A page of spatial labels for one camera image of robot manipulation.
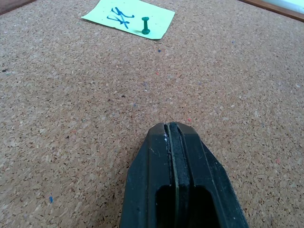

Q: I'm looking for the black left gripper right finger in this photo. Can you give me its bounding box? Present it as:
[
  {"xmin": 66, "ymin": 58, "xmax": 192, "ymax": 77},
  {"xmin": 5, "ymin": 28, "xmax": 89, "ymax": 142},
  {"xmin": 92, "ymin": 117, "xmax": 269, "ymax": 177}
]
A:
[{"xmin": 166, "ymin": 122, "xmax": 249, "ymax": 228}]

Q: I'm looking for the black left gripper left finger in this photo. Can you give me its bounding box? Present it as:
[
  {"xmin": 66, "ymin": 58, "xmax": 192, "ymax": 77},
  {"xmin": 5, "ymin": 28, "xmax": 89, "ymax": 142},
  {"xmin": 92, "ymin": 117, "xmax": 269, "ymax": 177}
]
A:
[{"xmin": 119, "ymin": 122, "xmax": 178, "ymax": 228}]

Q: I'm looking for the green sticky note with writing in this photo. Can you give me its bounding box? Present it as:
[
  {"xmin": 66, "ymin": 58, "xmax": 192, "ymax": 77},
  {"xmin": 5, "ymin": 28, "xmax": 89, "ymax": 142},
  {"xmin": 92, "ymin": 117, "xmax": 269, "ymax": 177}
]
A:
[{"xmin": 81, "ymin": 0, "xmax": 176, "ymax": 40}]

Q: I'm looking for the green pushpin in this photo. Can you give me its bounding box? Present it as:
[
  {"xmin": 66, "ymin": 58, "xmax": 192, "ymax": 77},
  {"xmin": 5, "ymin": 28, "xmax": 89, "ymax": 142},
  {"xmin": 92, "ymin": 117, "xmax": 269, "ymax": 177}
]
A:
[{"xmin": 140, "ymin": 17, "xmax": 151, "ymax": 35}]

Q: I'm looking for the cork board with wooden frame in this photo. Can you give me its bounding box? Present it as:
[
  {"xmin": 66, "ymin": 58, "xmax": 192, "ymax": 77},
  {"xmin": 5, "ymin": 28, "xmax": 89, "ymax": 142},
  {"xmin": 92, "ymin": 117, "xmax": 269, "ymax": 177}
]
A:
[{"xmin": 0, "ymin": 0, "xmax": 304, "ymax": 228}]

